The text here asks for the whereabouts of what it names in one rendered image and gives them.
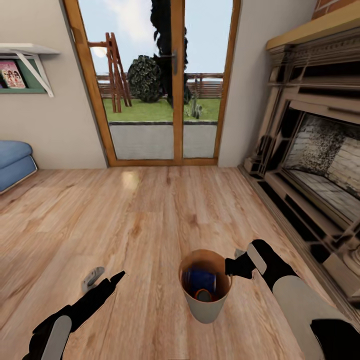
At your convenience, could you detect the trash can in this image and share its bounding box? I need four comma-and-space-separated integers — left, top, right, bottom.
178, 249, 233, 324

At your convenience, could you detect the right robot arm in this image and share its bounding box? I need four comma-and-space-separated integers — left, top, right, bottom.
225, 240, 360, 360

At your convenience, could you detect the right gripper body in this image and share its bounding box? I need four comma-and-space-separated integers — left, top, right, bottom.
225, 257, 252, 279

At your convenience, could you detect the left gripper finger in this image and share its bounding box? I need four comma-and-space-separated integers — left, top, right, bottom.
110, 270, 126, 288

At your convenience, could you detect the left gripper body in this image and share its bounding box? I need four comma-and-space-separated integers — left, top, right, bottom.
81, 278, 115, 318

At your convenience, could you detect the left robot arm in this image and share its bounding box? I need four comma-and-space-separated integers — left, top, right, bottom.
22, 266, 126, 360

